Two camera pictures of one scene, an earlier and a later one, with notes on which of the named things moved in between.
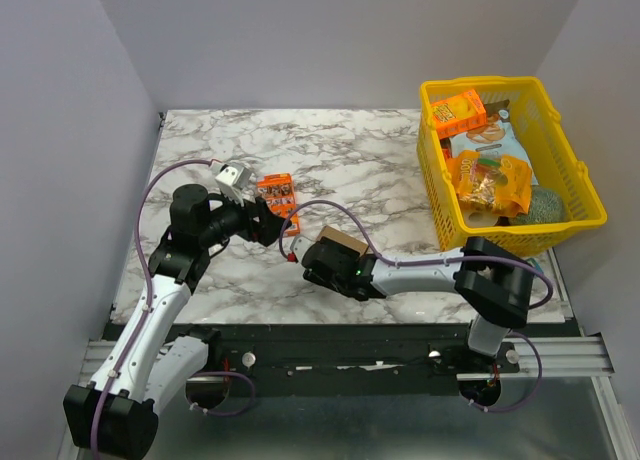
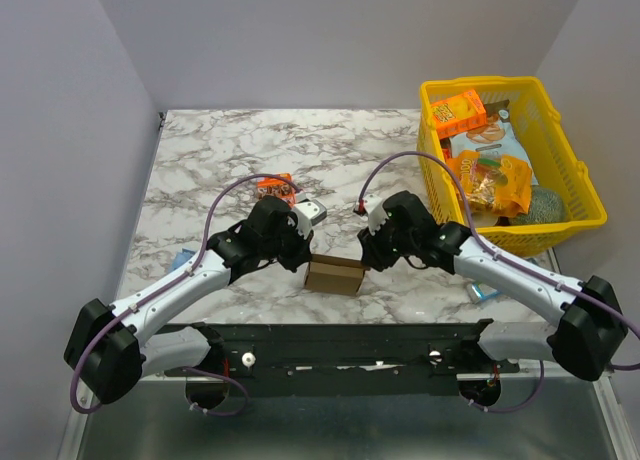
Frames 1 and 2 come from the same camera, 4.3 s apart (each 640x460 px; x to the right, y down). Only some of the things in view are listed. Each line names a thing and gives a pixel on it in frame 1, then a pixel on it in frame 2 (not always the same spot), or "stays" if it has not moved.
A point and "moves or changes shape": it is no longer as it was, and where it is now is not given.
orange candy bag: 502,185 stays
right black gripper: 314,258 → 375,253
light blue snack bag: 496,136 stays
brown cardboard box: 344,239 moves or changes shape
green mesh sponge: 546,207 stays
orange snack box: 458,114 stays
